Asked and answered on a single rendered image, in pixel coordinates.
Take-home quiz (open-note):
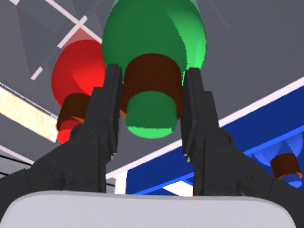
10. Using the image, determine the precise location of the red bottle with pink label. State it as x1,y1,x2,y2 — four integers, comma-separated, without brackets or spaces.
51,28,106,144

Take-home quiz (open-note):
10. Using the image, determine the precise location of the green bottle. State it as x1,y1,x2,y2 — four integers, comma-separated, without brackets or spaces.
101,0,207,138

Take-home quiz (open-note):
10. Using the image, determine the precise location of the blue bottle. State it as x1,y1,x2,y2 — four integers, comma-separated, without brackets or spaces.
252,131,304,187

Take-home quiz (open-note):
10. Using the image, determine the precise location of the blue plastic crate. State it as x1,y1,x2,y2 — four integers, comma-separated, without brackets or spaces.
125,85,304,196

